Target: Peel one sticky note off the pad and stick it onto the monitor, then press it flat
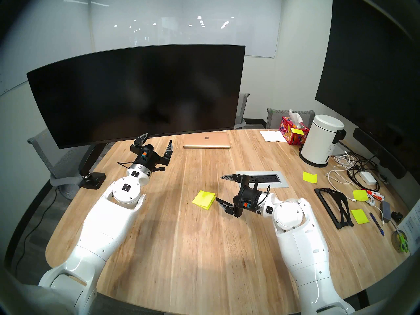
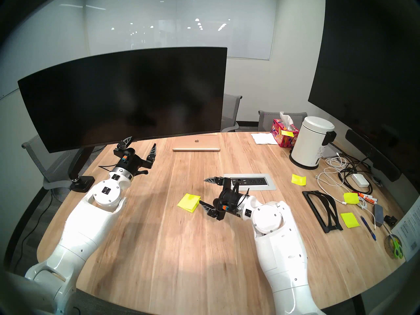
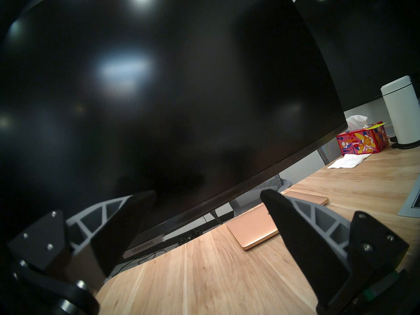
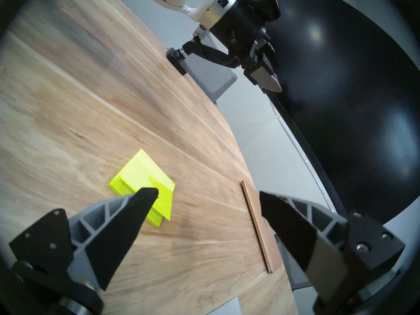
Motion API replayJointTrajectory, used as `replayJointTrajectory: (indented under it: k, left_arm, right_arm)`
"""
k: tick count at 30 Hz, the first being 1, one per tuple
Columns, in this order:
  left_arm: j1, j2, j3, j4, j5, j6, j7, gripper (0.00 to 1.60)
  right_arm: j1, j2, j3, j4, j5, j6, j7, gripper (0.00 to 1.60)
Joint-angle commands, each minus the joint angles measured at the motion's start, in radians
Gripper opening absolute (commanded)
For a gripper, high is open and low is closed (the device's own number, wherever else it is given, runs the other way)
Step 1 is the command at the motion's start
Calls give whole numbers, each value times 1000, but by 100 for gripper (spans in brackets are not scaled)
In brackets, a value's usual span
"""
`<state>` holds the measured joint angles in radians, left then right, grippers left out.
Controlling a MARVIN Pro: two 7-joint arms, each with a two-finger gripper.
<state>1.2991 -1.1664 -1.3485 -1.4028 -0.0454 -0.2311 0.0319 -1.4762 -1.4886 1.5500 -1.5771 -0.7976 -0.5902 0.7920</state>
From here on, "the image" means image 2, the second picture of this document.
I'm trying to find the large black wall television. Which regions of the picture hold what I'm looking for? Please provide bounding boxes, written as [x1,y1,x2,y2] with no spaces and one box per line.
[308,0,420,164]

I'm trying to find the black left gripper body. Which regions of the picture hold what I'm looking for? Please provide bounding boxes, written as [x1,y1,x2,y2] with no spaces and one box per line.
[113,148,156,179]

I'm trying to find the red floral tissue box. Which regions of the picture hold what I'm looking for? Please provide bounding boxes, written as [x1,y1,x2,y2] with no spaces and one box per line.
[270,112,300,148]

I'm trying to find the white paper napkin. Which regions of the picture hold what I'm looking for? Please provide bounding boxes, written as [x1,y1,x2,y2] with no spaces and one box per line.
[251,133,279,145]

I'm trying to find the black coiled cable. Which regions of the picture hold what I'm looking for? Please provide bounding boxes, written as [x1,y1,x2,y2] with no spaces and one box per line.
[338,154,374,195]

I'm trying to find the grey whiteboard eraser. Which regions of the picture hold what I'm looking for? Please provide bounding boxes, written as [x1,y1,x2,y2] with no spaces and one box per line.
[372,204,384,227]

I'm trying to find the white printed paper sheet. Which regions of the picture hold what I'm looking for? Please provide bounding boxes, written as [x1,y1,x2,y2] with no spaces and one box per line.
[391,204,420,262]

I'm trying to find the white charging cable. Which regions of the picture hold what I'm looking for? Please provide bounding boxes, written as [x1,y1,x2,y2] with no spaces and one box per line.
[315,155,378,226]

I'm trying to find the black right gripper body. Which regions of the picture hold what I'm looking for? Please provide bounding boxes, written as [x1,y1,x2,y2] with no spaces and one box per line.
[210,177,249,221]

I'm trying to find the gold closed laptop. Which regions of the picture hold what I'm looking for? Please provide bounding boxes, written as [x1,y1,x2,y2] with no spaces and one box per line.
[173,135,221,152]

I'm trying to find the green handled scissors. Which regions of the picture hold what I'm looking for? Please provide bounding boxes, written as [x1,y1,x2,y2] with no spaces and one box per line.
[384,225,404,260]

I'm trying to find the glass wall whiteboard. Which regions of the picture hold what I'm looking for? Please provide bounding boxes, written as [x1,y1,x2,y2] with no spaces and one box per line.
[85,0,278,60]

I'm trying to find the yellow sticky note pad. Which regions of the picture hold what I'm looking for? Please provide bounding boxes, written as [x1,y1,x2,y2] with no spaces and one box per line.
[177,193,201,214]

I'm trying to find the black frame stand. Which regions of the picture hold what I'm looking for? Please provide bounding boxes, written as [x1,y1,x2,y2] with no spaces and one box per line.
[302,190,344,234]

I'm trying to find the grey mesh office chair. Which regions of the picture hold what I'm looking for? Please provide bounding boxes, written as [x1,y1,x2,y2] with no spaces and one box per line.
[220,94,242,133]
[22,134,82,203]
[258,110,308,132]

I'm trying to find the white pedal trash can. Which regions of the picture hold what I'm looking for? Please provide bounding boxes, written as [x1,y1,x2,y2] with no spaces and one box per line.
[289,116,337,170]

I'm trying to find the blue pen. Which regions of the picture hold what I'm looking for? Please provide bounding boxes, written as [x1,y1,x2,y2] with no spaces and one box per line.
[360,215,377,241]

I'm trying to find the black video sound bar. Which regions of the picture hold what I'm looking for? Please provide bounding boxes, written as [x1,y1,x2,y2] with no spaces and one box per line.
[345,129,402,182]

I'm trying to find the curved black monitor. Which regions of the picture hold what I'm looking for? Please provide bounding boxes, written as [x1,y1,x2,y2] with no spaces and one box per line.
[18,47,228,153]

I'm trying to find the silver table outlet panel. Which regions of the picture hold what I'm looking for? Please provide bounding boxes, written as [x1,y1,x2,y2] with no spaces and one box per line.
[224,173,277,191]

